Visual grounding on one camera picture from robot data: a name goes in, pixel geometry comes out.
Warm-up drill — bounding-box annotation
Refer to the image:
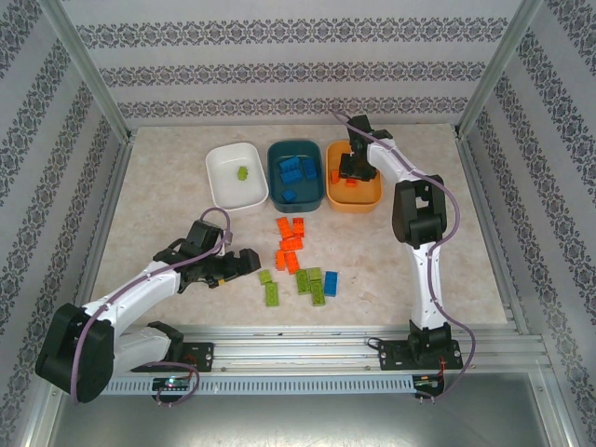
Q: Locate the orange plastic container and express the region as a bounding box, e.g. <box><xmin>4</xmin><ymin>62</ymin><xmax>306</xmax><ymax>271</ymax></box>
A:
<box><xmin>324</xmin><ymin>141</ymin><xmax>384</xmax><ymax>214</ymax></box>

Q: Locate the dark teal plastic container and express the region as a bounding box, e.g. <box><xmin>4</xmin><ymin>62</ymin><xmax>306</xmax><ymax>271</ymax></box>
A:
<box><xmin>266</xmin><ymin>139</ymin><xmax>326</xmax><ymax>214</ymax></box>

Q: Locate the white plastic container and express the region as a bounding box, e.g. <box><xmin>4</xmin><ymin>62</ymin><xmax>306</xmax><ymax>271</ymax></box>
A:
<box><xmin>205</xmin><ymin>142</ymin><xmax>270</xmax><ymax>213</ymax></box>

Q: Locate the grey metal sheet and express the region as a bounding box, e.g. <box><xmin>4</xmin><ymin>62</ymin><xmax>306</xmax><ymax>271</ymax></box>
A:
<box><xmin>46</xmin><ymin>393</ymin><xmax>567</xmax><ymax>447</ymax></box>

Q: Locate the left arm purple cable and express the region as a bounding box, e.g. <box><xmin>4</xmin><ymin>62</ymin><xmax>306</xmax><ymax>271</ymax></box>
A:
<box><xmin>72</xmin><ymin>206</ymin><xmax>234</xmax><ymax>407</ymax></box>

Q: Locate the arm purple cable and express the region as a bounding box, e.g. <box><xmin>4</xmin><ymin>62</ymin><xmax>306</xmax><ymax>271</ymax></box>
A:
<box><xmin>331</xmin><ymin>110</ymin><xmax>478</xmax><ymax>404</ymax></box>
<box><xmin>72</xmin><ymin>206</ymin><xmax>234</xmax><ymax>407</ymax></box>

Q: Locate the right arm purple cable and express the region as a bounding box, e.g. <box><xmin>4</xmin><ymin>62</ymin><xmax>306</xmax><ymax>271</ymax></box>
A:
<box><xmin>331</xmin><ymin>110</ymin><xmax>478</xmax><ymax>404</ymax></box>

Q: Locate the aluminium base rail beam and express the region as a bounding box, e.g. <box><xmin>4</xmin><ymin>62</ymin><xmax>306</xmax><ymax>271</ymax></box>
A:
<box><xmin>46</xmin><ymin>323</ymin><xmax>549</xmax><ymax>377</ymax></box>

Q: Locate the aluminium frame side rail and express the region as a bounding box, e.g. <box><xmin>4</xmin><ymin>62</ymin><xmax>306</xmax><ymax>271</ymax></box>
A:
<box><xmin>454</xmin><ymin>128</ymin><xmax>588</xmax><ymax>447</ymax></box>
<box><xmin>11</xmin><ymin>129</ymin><xmax>137</xmax><ymax>447</ymax></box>

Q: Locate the white slotted cable duct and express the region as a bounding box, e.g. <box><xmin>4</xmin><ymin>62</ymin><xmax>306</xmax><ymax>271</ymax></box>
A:
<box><xmin>100</xmin><ymin>374</ymin><xmax>416</xmax><ymax>397</ymax></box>

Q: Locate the aluminium frame post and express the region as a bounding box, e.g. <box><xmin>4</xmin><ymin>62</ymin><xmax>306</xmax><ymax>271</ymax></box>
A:
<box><xmin>454</xmin><ymin>0</ymin><xmax>546</xmax><ymax>139</ymax></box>
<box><xmin>39</xmin><ymin>0</ymin><xmax>136</xmax><ymax>143</ymax></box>

